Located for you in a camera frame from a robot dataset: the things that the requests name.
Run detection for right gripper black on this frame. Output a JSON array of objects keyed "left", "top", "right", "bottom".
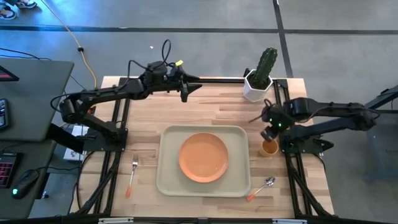
[{"left": 248, "top": 103, "right": 295, "bottom": 142}]

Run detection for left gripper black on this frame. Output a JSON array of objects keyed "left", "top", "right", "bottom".
[{"left": 166, "top": 65, "right": 203, "bottom": 103}]

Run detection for steel spoon orange handle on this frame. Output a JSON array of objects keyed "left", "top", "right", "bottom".
[{"left": 246, "top": 176, "right": 277, "bottom": 202}]

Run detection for steel fork orange handle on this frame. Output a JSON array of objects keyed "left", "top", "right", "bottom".
[{"left": 125, "top": 153, "right": 139, "bottom": 199}]

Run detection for orange cup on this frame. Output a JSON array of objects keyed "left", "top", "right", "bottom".
[{"left": 258, "top": 138, "right": 280, "bottom": 157}]

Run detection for orange round plate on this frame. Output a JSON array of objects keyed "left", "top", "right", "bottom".
[{"left": 178, "top": 133, "right": 230, "bottom": 184}]

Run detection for beige plastic tray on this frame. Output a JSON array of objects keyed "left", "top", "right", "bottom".
[{"left": 155, "top": 124, "right": 252, "bottom": 198}]

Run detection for white hexagonal plant pot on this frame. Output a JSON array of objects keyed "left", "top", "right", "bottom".
[{"left": 243, "top": 68, "right": 274, "bottom": 103}]

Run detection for green cactus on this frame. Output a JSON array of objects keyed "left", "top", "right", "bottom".
[{"left": 248, "top": 47, "right": 279, "bottom": 91}]

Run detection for white paper sheet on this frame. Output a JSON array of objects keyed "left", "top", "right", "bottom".
[{"left": 63, "top": 124, "right": 90, "bottom": 162}]

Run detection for dark metal stand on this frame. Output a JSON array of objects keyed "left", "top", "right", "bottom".
[{"left": 363, "top": 83, "right": 398, "bottom": 185}]

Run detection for black flat bar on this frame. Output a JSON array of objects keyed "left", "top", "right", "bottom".
[{"left": 45, "top": 123, "right": 86, "bottom": 154}]

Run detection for grey desk top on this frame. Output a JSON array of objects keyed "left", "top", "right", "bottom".
[
  {"left": 0, "top": 58, "right": 75, "bottom": 142},
  {"left": 0, "top": 139, "right": 57, "bottom": 219}
]

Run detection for person's shoe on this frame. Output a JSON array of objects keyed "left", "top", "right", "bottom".
[
  {"left": 0, "top": 7, "right": 17, "bottom": 21},
  {"left": 15, "top": 0, "right": 39, "bottom": 9}
]

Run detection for dark device with red glow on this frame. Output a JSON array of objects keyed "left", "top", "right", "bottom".
[{"left": 0, "top": 65, "right": 20, "bottom": 83}]

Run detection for black keypad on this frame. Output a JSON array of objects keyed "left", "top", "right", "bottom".
[{"left": 0, "top": 98, "right": 10, "bottom": 130}]

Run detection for black computer mouse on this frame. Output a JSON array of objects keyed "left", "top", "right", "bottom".
[{"left": 11, "top": 169, "right": 40, "bottom": 200}]

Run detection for black keyboard red backlight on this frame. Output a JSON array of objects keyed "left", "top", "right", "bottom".
[{"left": 0, "top": 152, "right": 20, "bottom": 189}]

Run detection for black aluminium table frame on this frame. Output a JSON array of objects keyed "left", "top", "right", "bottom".
[{"left": 70, "top": 76, "right": 335, "bottom": 224}]

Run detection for black camera cable loop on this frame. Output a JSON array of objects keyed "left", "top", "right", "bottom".
[{"left": 160, "top": 39, "right": 173, "bottom": 68}]

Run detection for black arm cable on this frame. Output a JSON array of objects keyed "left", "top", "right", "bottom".
[{"left": 127, "top": 59, "right": 149, "bottom": 83}]

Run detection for yellow floor cable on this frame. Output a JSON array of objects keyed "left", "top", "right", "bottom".
[{"left": 40, "top": 0, "right": 98, "bottom": 90}]

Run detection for white frame bracket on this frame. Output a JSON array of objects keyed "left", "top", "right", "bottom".
[{"left": 98, "top": 217, "right": 135, "bottom": 224}]

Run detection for black floor cable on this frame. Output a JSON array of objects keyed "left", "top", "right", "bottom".
[{"left": 0, "top": 47, "right": 52, "bottom": 62}]

